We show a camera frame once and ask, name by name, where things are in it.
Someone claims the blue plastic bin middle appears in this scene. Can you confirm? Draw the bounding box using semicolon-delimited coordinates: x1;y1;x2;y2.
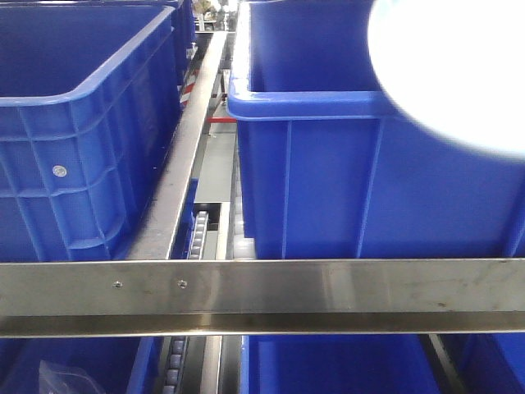
228;1;524;259

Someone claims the stainless steel shelf rail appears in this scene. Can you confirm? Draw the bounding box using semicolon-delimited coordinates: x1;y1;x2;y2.
1;259;524;337

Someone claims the blue bin lower left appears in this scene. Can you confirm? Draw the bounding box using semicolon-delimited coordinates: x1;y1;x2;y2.
1;337;162;393

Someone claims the roller conveyor track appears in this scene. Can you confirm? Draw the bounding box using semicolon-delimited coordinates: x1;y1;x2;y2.
162;211;209;393

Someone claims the light blue plate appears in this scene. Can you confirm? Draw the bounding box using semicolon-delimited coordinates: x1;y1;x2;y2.
367;1;524;159

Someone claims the blue plastic bin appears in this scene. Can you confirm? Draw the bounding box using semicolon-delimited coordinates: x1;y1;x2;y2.
228;1;524;259
1;3;180;263

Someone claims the blue plastic bin left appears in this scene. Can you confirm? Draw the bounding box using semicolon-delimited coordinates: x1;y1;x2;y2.
1;3;180;263

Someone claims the blue bin lower middle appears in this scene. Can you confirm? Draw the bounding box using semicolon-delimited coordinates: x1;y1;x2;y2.
239;334;440;393

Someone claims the clear plastic bag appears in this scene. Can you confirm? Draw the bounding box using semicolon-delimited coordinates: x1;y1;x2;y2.
39;360;106;394

